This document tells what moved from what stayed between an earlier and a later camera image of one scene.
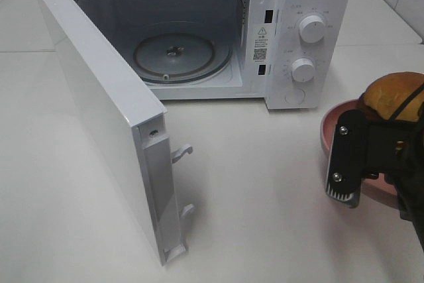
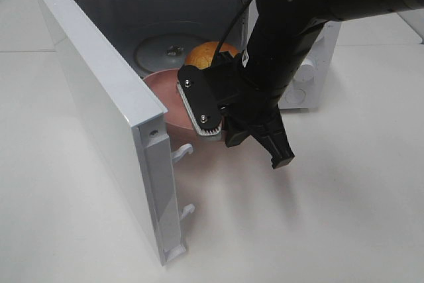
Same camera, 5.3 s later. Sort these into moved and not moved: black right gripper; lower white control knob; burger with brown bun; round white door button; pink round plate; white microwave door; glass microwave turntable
Moved: pink round plate; burger with brown bun; black right gripper
Not moved: glass microwave turntable; round white door button; white microwave door; lower white control knob
